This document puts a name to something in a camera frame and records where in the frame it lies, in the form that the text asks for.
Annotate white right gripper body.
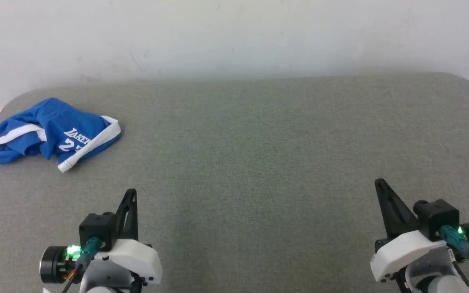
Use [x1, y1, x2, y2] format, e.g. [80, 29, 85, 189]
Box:
[371, 222, 469, 282]

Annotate thin black cable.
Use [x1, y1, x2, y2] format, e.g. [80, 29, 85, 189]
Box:
[447, 250, 469, 293]

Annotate black cable with teal connector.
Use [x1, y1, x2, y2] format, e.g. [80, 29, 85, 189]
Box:
[61, 238, 103, 293]
[438, 226, 469, 282]

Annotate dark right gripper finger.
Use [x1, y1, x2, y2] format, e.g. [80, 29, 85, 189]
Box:
[375, 178, 419, 240]

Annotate grey fabric sofa cushion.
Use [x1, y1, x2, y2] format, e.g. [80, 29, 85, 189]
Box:
[0, 72, 469, 293]

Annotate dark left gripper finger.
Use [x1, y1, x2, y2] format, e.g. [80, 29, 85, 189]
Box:
[114, 188, 139, 241]

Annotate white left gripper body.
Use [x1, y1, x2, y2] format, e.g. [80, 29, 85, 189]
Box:
[40, 239, 162, 284]

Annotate blue shorts with white stripes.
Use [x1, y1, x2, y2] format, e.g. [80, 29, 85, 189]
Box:
[0, 98, 122, 173]

